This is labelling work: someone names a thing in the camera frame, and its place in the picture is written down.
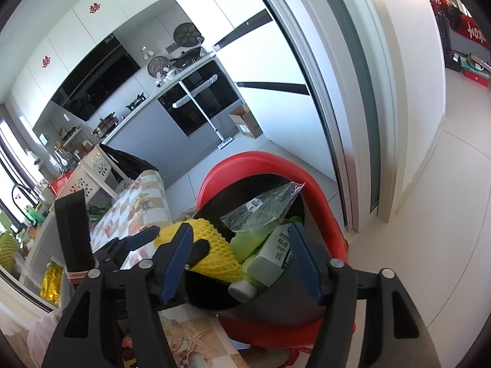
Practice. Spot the gold foil bag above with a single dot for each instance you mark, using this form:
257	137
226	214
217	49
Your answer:
51	283

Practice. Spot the gas stove burner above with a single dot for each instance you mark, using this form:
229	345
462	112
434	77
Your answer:
136	101

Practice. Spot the black wok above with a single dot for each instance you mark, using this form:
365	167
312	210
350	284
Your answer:
186	58

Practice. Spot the light green bottle white cap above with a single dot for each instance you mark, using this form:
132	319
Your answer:
243	291

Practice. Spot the steamer pot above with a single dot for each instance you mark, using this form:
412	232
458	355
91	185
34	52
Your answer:
105	124

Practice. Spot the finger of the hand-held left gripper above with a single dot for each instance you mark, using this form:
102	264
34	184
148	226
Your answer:
130	241
199	251

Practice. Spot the red flat box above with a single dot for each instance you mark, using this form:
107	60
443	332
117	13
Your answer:
477	77

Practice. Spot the white wall cabinets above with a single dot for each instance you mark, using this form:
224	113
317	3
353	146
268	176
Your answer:
76	27

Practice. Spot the white refrigerator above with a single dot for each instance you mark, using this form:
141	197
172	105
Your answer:
268	115

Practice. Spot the black crate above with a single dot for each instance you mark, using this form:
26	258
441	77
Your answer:
452	61

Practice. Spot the round patterned lid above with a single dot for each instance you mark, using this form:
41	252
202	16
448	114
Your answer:
159	67

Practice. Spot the black trash bin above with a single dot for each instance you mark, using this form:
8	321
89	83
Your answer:
284	299

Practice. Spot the red paper sticker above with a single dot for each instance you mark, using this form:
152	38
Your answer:
94	8
46	62

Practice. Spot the kitchen faucet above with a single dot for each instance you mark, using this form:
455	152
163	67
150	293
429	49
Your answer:
23	191

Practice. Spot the clear plastic bag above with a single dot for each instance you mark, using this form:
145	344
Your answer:
261	207

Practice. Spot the cardboard box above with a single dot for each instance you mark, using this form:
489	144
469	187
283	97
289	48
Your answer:
245	122

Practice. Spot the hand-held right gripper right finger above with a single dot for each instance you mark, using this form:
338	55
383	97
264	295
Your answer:
307	268

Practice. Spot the black cloth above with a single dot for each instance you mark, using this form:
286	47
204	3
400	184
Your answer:
130	161

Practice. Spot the yellow foam net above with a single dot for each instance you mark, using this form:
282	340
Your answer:
218	245

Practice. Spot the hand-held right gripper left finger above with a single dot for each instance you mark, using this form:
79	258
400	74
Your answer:
174	272

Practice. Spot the beige perforated chair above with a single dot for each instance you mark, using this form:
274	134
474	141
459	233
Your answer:
92	168

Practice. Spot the white mop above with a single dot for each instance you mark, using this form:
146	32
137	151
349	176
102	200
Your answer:
201	111

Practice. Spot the red plastic basket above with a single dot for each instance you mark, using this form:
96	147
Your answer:
59	184

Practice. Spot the sliding door frame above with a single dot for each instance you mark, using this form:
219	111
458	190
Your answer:
345	103

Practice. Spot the green onions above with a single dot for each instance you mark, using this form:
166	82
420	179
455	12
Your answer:
98	212

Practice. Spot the black range hood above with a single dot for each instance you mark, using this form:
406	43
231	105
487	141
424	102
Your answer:
96	80

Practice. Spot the green plastic basket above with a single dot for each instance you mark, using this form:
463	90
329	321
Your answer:
7	251

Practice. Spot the round moulded baking pan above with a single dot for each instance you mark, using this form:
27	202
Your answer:
188	34

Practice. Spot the red round plastic stool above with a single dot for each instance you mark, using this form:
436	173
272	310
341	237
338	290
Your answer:
249	165

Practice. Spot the red printed bag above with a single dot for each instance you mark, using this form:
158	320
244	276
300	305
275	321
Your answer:
473	32

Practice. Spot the white plastic bag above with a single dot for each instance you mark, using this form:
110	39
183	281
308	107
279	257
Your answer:
42	333

